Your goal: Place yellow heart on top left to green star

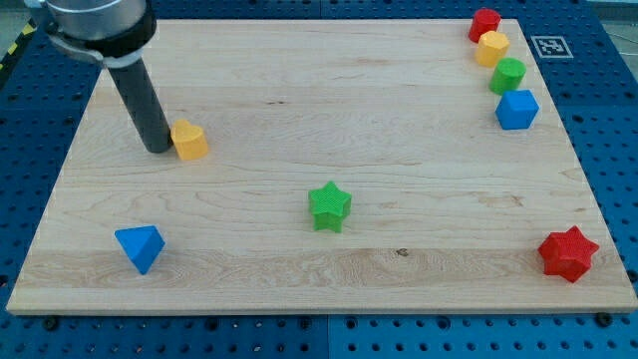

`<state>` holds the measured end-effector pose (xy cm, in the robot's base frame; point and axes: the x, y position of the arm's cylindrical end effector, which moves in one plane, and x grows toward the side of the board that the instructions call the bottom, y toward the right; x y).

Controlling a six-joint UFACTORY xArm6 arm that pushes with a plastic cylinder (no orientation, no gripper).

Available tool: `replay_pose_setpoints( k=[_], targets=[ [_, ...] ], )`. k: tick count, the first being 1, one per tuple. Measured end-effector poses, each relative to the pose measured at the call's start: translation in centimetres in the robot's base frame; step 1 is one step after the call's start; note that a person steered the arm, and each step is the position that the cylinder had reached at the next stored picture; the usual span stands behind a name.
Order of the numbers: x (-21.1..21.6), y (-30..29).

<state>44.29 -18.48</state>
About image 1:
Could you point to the yellow hexagon block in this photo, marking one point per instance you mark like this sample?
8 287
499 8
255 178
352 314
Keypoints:
492 47

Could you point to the green star block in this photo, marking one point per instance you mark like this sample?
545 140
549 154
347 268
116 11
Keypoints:
329 206

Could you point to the red star block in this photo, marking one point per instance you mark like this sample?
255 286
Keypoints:
567 254

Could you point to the yellow heart block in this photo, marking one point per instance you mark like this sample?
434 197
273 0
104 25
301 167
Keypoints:
189 140

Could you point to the blue hexagon block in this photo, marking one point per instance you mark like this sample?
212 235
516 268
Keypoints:
516 110

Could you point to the blue triangle block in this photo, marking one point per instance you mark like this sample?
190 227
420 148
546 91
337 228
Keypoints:
142 245

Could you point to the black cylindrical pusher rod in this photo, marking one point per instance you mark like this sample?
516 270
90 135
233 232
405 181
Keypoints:
136 89

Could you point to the green cylinder block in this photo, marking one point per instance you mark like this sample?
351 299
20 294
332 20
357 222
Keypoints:
507 75

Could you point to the red cylinder block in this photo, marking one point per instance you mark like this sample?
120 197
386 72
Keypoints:
484 20

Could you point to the white fiducial marker tag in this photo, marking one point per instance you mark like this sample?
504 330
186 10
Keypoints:
551 47

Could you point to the light wooden board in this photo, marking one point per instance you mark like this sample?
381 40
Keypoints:
448 209

